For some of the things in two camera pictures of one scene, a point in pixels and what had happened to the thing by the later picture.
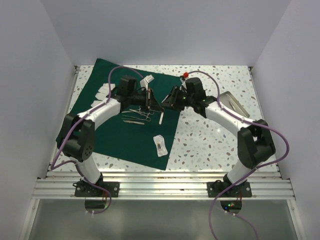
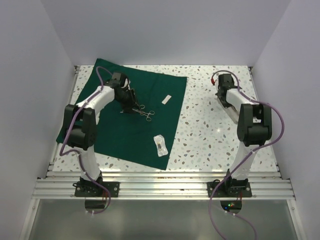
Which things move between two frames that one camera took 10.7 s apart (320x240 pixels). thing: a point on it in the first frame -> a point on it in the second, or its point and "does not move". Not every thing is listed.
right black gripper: (172, 101) -> (226, 104)
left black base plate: (83, 189) does not move
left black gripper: (154, 104) -> (127, 108)
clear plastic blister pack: (161, 148) does not move
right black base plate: (242, 190) does not move
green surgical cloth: (142, 137) does not move
